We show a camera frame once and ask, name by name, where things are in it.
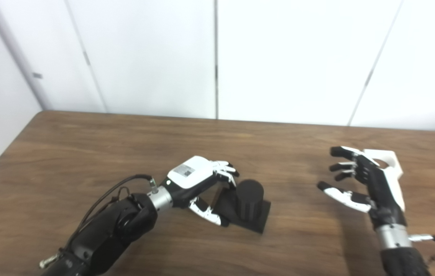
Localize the white square piece with hole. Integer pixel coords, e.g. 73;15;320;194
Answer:
351;148;404;181

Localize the black peg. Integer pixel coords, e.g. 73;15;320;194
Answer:
210;179;271;234

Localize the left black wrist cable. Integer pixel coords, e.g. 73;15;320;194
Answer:
64;174;160;250

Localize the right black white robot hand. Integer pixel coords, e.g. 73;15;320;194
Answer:
316;146;407;230

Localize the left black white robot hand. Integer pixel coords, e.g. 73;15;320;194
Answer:
166;155;240;227

